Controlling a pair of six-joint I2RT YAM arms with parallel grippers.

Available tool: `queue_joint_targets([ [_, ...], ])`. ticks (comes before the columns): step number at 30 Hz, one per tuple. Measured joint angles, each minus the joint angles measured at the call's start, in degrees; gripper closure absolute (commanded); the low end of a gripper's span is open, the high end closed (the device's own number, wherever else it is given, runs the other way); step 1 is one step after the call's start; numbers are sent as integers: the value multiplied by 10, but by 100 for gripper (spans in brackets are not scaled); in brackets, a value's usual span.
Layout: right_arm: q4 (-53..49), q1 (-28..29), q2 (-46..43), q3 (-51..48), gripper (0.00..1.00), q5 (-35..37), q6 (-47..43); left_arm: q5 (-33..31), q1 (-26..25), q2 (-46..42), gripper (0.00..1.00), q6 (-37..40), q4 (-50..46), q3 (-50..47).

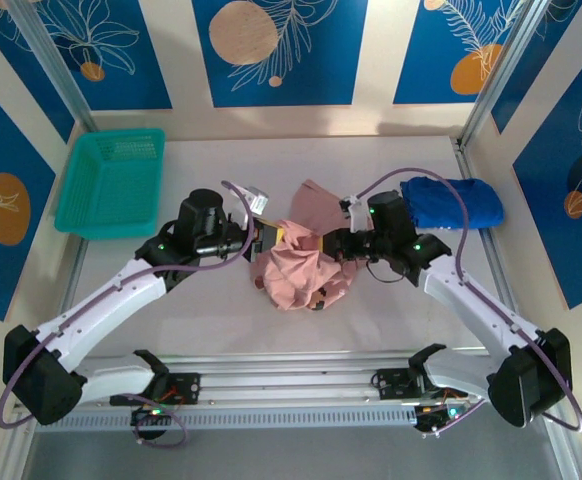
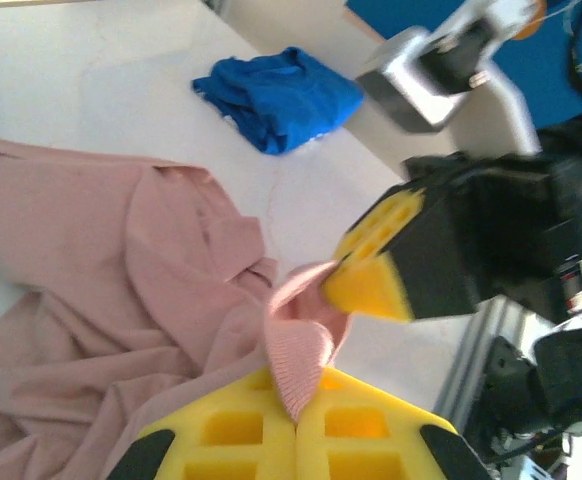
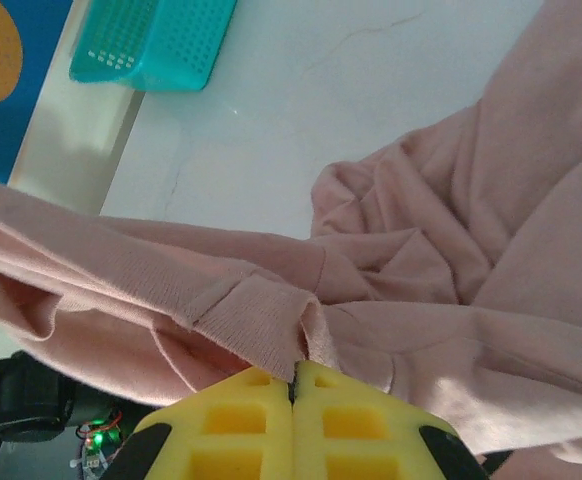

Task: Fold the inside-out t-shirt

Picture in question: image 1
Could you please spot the pink t-shirt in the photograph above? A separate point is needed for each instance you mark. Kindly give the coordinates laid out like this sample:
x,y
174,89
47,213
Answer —
x,y
296,275

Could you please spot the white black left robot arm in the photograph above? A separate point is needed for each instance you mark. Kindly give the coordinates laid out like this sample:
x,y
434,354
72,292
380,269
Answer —
x,y
96,305

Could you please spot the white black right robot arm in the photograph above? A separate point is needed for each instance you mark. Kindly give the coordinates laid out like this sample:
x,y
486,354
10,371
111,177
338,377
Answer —
x,y
471,300

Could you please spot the blue folded t-shirt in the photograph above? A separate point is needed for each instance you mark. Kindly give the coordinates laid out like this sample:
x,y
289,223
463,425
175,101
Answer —
x,y
481,200

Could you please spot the teal plastic basket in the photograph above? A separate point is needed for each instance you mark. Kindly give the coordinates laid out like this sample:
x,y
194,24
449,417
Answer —
x,y
116,190

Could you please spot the blue poster with peach circle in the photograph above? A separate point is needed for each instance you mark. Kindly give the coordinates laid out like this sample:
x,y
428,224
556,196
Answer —
x,y
321,50

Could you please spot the small circuit board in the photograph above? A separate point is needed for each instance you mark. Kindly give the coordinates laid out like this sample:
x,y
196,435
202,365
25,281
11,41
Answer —
x,y
433,417
148,417

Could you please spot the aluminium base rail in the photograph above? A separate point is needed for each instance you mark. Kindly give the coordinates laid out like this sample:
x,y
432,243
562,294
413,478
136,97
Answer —
x,y
291,385

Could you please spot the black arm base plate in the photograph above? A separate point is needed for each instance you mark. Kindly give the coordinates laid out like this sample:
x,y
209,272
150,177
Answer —
x,y
188,387
391,382

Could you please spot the aluminium frame post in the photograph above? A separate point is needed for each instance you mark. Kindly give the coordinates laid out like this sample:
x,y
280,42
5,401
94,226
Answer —
x,y
56,65
501,65

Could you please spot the blue floral wall poster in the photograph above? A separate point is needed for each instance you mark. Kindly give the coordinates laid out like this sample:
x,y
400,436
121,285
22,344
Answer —
x,y
31,85
531,75

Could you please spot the aluminium frame leg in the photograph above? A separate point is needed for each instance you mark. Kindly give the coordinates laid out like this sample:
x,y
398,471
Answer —
x,y
566,460
11,462

